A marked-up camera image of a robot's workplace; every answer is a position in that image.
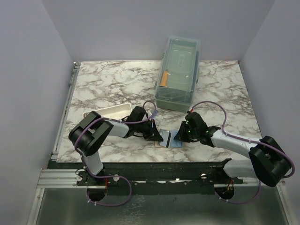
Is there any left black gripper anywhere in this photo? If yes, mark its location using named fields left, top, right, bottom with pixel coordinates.
left=135, top=119, right=164, bottom=142

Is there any white rectangular plastic tray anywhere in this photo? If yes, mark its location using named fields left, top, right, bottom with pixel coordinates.
left=92, top=103, right=132, bottom=120

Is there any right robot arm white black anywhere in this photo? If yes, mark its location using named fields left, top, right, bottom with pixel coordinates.
left=174, top=112, right=293, bottom=187

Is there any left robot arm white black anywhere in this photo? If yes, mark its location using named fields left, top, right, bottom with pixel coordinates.
left=68, top=106, right=163, bottom=185

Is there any blue red screwdriver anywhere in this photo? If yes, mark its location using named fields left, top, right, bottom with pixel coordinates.
left=150, top=109, right=158, bottom=118

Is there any orange tool inside toolbox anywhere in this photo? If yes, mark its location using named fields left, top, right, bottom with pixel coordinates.
left=159, top=70, right=168, bottom=87

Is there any translucent green plastic toolbox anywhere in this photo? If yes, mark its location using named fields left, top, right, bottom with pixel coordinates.
left=155, top=36, right=201, bottom=112

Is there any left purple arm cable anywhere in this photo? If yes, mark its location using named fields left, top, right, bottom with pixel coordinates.
left=74, top=100, right=158, bottom=207

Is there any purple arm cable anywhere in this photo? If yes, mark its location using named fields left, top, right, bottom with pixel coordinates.
left=74, top=100, right=158, bottom=207
left=189, top=101, right=295, bottom=204

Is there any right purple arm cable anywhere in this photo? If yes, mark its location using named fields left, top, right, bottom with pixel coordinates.
left=189, top=101, right=295, bottom=204

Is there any aluminium frame rail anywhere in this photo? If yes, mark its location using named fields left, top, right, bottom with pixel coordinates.
left=27, top=61, right=81, bottom=225

